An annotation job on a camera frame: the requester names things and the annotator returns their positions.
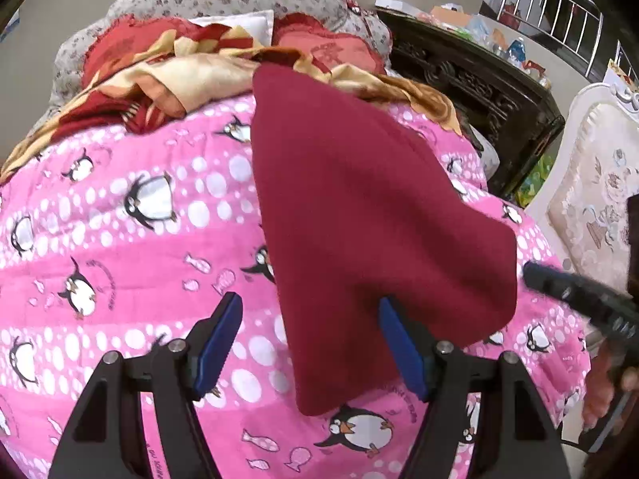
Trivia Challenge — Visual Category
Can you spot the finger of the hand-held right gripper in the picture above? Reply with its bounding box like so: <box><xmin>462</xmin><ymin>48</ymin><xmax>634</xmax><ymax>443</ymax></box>
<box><xmin>522</xmin><ymin>261</ymin><xmax>639</xmax><ymax>327</ymax></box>

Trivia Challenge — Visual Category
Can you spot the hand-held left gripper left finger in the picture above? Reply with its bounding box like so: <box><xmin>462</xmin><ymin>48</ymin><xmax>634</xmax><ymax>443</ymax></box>
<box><xmin>47</xmin><ymin>292</ymin><xmax>244</xmax><ymax>479</ymax></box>

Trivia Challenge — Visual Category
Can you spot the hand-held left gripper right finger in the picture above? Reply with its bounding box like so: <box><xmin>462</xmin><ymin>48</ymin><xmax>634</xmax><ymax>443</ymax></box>
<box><xmin>378</xmin><ymin>297</ymin><xmax>572</xmax><ymax>479</ymax></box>

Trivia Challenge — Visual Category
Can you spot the dark red sweater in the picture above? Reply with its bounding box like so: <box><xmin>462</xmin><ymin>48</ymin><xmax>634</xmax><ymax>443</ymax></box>
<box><xmin>252</xmin><ymin>62</ymin><xmax>518</xmax><ymax>417</ymax></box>

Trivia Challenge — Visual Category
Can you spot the person's right hand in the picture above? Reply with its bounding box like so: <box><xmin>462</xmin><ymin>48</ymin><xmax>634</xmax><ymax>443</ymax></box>
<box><xmin>581</xmin><ymin>354</ymin><xmax>625</xmax><ymax>430</ymax></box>

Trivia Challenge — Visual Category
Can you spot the white upholstered chair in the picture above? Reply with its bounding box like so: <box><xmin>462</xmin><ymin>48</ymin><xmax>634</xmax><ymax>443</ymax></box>
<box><xmin>524</xmin><ymin>80</ymin><xmax>639</xmax><ymax>305</ymax></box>

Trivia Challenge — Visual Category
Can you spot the green printed plastic item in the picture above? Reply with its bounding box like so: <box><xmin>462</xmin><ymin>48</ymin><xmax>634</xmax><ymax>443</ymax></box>
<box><xmin>514</xmin><ymin>154</ymin><xmax>555</xmax><ymax>210</ymax></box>

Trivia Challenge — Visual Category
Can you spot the pink penguin print quilt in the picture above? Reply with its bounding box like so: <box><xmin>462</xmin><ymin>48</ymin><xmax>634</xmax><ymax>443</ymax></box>
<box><xmin>0</xmin><ymin>92</ymin><xmax>592</xmax><ymax>479</ymax></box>

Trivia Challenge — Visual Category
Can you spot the dark carved wooden headboard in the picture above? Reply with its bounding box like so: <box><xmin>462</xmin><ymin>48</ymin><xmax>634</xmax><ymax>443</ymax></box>
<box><xmin>374</xmin><ymin>8</ymin><xmax>567</xmax><ymax>200</ymax></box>

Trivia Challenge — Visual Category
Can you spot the red and yellow checkered blanket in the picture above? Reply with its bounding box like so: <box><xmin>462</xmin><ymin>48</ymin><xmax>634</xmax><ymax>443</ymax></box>
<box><xmin>0</xmin><ymin>22</ymin><xmax>462</xmax><ymax>185</ymax></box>

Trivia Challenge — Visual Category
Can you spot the clutter of small household things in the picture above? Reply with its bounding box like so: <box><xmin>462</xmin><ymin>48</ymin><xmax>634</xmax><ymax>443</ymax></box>
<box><xmin>377</xmin><ymin>0</ymin><xmax>555</xmax><ymax>91</ymax></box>

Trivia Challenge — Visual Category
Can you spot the metal railing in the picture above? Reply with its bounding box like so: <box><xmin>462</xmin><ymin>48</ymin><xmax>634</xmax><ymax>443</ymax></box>
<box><xmin>482</xmin><ymin>0</ymin><xmax>639</xmax><ymax>83</ymax></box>

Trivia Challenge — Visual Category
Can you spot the red frilled pillow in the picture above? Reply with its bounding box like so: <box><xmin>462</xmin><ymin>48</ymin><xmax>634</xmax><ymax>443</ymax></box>
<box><xmin>82</xmin><ymin>15</ymin><xmax>195</xmax><ymax>85</ymax></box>
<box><xmin>274</xmin><ymin>12</ymin><xmax>387</xmax><ymax>75</ymax></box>

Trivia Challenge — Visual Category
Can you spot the white pillow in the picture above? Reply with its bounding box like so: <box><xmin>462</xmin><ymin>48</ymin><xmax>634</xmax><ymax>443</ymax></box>
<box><xmin>190</xmin><ymin>10</ymin><xmax>275</xmax><ymax>46</ymax></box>

